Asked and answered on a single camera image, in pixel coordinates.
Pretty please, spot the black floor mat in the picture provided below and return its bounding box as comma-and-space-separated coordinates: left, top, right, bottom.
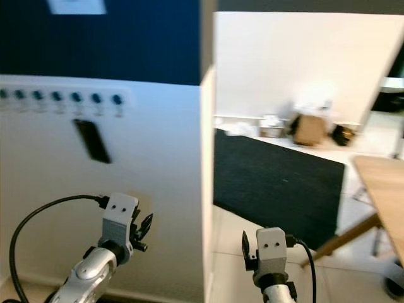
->
213, 128, 347, 251

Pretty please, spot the small white box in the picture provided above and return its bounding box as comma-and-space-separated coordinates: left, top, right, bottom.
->
258, 115, 285, 138

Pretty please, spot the brown cardboard box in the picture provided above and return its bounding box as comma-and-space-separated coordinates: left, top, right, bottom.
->
292, 112, 327, 148

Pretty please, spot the wooden table top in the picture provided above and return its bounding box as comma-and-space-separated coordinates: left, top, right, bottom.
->
352, 155, 404, 266

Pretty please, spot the black bag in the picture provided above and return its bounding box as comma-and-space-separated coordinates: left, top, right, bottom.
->
331, 124, 358, 148

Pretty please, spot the white paper sign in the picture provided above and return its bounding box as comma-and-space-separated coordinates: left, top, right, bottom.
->
47, 0, 107, 16

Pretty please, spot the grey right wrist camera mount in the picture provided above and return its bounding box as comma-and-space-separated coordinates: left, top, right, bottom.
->
252, 227, 288, 288

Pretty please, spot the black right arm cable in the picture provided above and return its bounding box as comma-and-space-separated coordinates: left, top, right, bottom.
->
285, 234, 318, 303

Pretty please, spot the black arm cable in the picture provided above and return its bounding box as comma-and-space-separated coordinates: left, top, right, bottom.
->
9, 194, 109, 303
285, 234, 318, 303

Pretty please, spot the black rectangular wall patch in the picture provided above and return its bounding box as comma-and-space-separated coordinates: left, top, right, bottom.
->
73, 118, 112, 164

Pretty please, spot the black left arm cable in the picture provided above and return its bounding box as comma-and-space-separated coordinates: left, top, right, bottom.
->
9, 194, 109, 303

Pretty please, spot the white hook rail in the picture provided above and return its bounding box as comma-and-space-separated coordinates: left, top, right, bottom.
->
0, 85, 137, 119

